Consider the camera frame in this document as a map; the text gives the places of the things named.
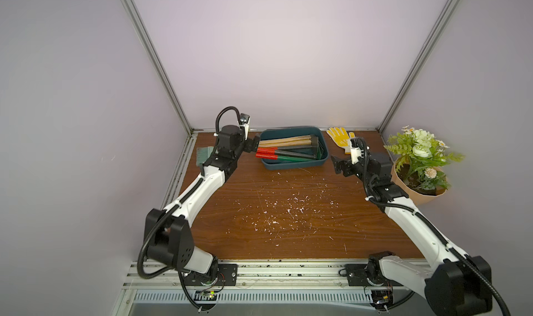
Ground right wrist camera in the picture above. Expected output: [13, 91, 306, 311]
[350, 136, 363, 164]

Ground aluminium front rail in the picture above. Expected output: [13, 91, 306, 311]
[112, 259, 413, 315]

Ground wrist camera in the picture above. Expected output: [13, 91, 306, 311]
[350, 136, 363, 164]
[239, 113, 251, 141]

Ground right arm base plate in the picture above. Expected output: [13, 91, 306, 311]
[338, 263, 401, 287]

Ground tan ribbed flower pot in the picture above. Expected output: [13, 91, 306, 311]
[391, 163, 447, 206]

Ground green artificial flower plant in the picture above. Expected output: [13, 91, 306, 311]
[384, 126, 464, 195]

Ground yellow white work glove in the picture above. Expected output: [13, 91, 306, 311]
[326, 127, 355, 155]

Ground grey tool red grip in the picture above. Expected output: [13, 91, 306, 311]
[255, 150, 317, 161]
[256, 148, 319, 159]

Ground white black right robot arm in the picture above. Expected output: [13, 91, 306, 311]
[332, 137, 511, 315]

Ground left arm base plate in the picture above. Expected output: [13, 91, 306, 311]
[183, 263, 238, 288]

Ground green hand brush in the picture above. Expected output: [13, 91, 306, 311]
[196, 146, 214, 167]

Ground teal plastic storage box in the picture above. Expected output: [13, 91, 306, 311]
[256, 126, 330, 170]

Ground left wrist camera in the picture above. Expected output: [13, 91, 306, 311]
[239, 113, 251, 141]

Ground wooden handle small hoe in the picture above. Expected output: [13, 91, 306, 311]
[259, 135, 319, 144]

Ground green tool red grip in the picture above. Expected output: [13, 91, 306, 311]
[255, 148, 322, 162]

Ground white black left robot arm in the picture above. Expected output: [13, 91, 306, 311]
[137, 106, 260, 283]

